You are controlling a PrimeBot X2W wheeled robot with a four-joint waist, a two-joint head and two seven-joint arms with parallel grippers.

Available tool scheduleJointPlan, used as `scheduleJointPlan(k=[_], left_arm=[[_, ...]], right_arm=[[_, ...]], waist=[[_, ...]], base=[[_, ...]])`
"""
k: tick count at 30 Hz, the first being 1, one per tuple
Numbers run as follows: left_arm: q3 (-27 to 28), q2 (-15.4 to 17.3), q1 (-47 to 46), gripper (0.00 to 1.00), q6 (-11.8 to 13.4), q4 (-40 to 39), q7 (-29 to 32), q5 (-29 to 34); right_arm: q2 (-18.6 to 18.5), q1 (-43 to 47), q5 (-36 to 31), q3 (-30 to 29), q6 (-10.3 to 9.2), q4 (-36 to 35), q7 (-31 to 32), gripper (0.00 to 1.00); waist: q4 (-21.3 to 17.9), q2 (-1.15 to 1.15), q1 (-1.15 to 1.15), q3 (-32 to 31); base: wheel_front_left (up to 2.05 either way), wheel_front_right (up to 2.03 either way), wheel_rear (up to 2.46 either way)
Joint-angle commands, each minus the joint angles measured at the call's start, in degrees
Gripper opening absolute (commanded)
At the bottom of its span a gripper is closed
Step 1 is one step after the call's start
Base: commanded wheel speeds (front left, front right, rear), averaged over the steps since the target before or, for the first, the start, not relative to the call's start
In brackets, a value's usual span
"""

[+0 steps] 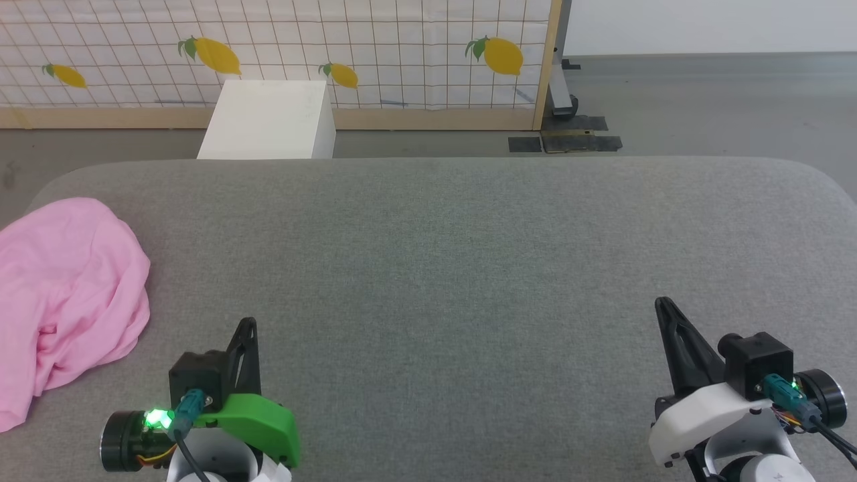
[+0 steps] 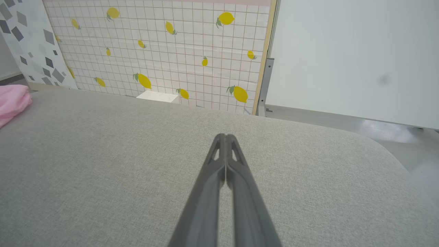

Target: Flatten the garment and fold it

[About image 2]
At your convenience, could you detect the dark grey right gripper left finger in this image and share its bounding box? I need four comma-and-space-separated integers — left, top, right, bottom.
168, 134, 226, 247

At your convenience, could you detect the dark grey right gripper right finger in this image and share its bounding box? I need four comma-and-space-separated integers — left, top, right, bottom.
226, 134, 283, 247

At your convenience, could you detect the pink cloth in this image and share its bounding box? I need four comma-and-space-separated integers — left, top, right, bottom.
0, 84, 33, 129

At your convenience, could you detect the light grey fabric sofa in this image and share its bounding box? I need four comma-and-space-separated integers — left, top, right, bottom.
0, 87, 439, 247

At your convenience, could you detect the small white box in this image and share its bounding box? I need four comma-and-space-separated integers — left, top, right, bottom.
136, 90, 180, 104

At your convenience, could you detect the lemon print grid panel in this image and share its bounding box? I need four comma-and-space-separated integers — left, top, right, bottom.
42, 0, 277, 116

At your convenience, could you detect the plain white board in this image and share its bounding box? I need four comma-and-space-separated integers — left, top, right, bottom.
265, 0, 439, 130

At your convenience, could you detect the white panel with grey shapes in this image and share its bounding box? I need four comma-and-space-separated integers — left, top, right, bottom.
0, 0, 78, 90

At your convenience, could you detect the grey metal bracket post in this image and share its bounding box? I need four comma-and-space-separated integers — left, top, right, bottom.
257, 58, 275, 117

